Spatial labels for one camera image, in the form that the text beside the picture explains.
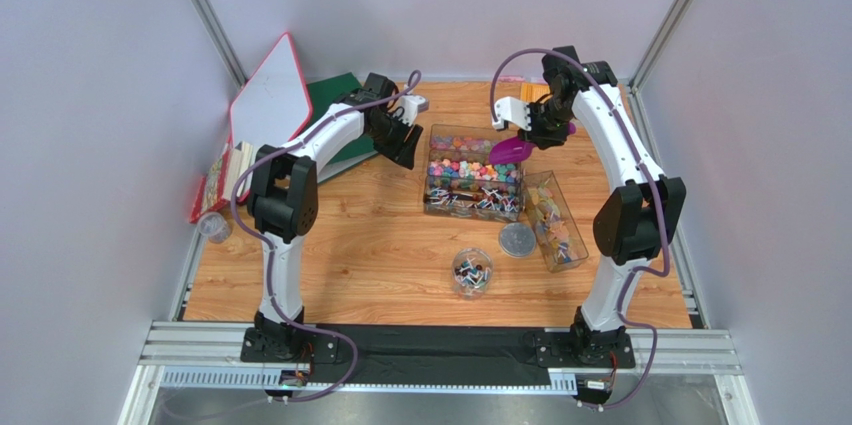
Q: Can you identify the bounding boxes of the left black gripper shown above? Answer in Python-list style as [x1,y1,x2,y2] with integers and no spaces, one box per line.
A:
[367,110,424,169]

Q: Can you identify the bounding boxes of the purple plastic scoop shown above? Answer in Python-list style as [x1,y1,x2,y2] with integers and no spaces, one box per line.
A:
[488,122,576,165]

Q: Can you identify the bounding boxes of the three-compartment clear candy box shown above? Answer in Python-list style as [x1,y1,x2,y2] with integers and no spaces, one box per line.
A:
[422,124,524,223]

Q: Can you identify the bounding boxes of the single clear candy box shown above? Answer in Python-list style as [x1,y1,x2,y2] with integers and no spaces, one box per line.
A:
[522,171,589,273]

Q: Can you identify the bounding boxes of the clear plastic jar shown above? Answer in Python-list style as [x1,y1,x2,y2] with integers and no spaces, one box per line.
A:
[451,248,494,299]

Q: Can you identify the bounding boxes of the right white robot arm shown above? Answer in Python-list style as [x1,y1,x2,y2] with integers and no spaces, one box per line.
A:
[525,46,686,353]

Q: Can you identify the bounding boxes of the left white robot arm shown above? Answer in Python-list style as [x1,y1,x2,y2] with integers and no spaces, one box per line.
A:
[241,70,428,347]

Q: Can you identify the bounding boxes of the orange book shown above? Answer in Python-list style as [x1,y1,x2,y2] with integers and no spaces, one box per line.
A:
[519,82,551,104]

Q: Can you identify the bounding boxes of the green binder folder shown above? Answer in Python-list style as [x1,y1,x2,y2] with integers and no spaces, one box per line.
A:
[296,72,381,185]

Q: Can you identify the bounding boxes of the silver round jar lid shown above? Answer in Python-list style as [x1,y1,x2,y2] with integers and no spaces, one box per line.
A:
[498,222,538,258]

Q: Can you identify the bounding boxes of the red-framed whiteboard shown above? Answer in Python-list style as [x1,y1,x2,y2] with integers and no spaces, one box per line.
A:
[227,32,313,147]

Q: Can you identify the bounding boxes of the stack of books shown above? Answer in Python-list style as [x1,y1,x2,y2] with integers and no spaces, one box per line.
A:
[189,141,256,224]

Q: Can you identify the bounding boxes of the black base mat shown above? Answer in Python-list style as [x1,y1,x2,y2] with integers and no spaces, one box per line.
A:
[240,322,636,387]

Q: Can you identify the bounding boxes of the small clear plastic cup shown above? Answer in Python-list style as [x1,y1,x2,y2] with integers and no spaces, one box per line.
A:
[196,212,232,244]

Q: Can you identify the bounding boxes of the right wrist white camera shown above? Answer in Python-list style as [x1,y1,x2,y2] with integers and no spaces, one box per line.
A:
[491,97,532,131]

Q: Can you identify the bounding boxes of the wrist white camera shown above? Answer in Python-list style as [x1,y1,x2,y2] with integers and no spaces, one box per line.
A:
[392,94,430,126]
[491,97,532,131]

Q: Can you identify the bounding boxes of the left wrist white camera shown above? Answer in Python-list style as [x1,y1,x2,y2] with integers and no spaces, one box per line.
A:
[392,94,430,126]

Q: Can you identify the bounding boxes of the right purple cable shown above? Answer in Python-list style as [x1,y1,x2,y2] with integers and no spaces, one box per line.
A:
[489,48,672,411]

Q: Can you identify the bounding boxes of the purple cable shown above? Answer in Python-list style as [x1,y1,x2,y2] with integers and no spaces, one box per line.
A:
[489,48,672,411]
[228,69,423,404]

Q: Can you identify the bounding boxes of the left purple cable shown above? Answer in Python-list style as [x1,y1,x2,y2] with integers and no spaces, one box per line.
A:
[228,69,423,404]

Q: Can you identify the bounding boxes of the aluminium rail frame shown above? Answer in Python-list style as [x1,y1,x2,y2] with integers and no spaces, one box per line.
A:
[119,321,758,424]

